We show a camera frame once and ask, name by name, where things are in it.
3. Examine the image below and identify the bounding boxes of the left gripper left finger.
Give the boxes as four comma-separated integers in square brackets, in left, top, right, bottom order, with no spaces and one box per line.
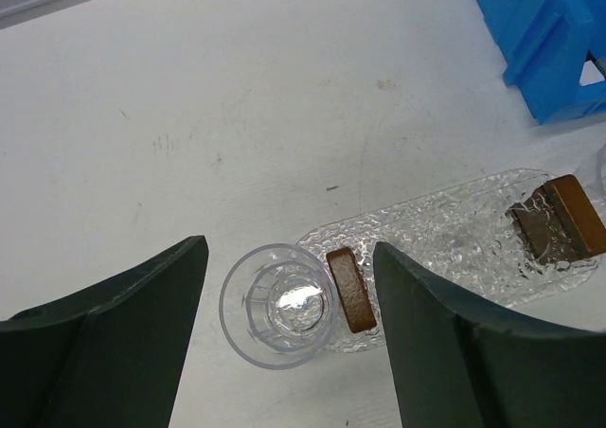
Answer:
[1,236,209,427]

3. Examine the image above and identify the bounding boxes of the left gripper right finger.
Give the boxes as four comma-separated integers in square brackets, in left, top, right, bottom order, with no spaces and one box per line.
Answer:
[373,242,605,427]

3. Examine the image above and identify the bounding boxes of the clear plastic cup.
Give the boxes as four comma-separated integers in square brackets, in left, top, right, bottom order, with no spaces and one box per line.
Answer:
[219,243,340,370]
[574,144,606,197]

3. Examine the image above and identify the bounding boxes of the clear textured oval tray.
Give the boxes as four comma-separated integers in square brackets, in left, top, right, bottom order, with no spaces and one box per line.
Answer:
[293,166,606,354]

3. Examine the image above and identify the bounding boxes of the black toothbrush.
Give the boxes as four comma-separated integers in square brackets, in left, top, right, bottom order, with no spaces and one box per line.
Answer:
[586,52,606,78]

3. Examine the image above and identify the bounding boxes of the blue compartment bin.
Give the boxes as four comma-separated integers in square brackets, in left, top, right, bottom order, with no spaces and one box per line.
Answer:
[476,0,605,124]

